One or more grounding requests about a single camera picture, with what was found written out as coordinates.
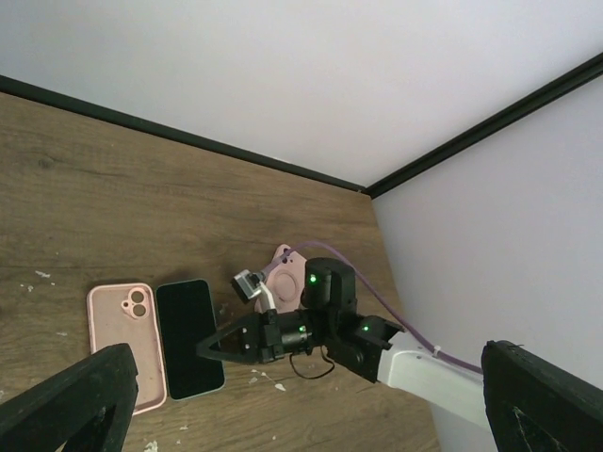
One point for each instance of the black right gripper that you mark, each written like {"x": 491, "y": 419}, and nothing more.
{"x": 255, "y": 338}

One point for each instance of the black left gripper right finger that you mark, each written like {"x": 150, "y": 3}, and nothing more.
{"x": 533, "y": 405}

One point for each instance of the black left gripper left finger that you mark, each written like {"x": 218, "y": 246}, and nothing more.
{"x": 86, "y": 407}

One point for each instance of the black screen smartphone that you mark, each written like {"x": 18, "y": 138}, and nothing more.
{"x": 185, "y": 316}

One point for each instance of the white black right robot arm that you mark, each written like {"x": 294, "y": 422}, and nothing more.
{"x": 369, "y": 346}

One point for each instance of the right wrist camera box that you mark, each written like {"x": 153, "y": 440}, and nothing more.
{"x": 250, "y": 286}

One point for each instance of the pink ring-stand phone case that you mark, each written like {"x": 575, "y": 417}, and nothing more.
{"x": 285, "y": 279}

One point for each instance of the black enclosure frame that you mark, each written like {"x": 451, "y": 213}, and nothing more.
{"x": 300, "y": 164}

